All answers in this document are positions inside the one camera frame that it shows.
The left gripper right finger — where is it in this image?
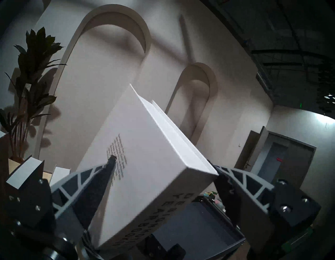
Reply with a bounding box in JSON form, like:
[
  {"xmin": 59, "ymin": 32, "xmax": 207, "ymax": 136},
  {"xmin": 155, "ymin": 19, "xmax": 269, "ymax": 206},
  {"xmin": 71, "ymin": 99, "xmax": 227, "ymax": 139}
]
[{"xmin": 209, "ymin": 160, "xmax": 275, "ymax": 251}]

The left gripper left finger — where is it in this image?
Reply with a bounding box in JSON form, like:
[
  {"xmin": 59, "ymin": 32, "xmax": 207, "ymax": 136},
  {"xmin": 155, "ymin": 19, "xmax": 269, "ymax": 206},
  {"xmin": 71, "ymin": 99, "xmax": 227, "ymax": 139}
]
[{"xmin": 50, "ymin": 155, "xmax": 117, "ymax": 243}]

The grey ianra book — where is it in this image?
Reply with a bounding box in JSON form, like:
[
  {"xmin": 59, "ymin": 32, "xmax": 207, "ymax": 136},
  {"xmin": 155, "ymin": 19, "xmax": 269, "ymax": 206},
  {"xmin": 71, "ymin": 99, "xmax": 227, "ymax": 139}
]
[{"xmin": 50, "ymin": 166, "xmax": 71, "ymax": 186}]

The white Design Hotels Yearbook book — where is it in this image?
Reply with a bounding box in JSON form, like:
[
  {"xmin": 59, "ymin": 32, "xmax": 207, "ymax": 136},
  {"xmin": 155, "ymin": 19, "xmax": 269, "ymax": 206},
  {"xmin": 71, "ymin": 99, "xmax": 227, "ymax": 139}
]
[{"xmin": 76, "ymin": 83, "xmax": 220, "ymax": 249}]

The black metal shelf cart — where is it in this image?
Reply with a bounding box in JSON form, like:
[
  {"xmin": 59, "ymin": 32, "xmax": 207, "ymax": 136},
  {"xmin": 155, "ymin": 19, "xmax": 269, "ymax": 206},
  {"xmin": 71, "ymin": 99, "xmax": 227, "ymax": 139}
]
[{"xmin": 131, "ymin": 195, "xmax": 246, "ymax": 260}]

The grey door with red sign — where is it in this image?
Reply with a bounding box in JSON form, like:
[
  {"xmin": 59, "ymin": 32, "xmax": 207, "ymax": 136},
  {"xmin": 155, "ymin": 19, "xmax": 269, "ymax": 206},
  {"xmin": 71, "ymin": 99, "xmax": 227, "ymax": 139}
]
[{"xmin": 258, "ymin": 132, "xmax": 317, "ymax": 189}]

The dark brown door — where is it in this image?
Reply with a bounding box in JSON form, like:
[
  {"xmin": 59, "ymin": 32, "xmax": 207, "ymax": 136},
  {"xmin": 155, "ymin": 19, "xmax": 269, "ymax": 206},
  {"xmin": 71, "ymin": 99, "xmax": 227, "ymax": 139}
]
[{"xmin": 234, "ymin": 126, "xmax": 270, "ymax": 173}]

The tall green leafy plant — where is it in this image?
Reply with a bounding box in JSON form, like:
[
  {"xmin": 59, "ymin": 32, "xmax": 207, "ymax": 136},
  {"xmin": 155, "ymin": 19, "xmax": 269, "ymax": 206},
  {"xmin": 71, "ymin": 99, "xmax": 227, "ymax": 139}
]
[{"xmin": 0, "ymin": 26, "xmax": 67, "ymax": 163}]

